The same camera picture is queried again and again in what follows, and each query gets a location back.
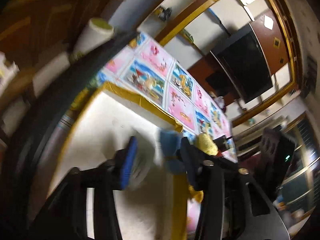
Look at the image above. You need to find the yellow sponge cloth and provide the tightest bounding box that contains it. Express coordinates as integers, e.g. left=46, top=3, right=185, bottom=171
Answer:
left=196, top=133, right=219, bottom=156

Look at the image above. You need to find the blue knitted cloth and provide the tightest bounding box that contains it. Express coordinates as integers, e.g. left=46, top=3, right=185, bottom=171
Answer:
left=159, top=129, right=185, bottom=174

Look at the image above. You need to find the yellow storage box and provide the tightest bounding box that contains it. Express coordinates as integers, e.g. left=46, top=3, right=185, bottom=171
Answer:
left=50, top=82, right=189, bottom=239

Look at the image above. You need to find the colourful picture tablecloth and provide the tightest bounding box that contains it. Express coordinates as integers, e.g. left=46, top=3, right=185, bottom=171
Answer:
left=96, top=31, right=238, bottom=233

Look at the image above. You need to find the white paper roll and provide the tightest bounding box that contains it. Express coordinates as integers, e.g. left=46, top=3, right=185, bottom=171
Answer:
left=73, top=17, right=114, bottom=56

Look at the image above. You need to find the black wall television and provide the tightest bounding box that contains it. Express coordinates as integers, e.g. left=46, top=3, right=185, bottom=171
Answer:
left=210, top=23, right=273, bottom=103

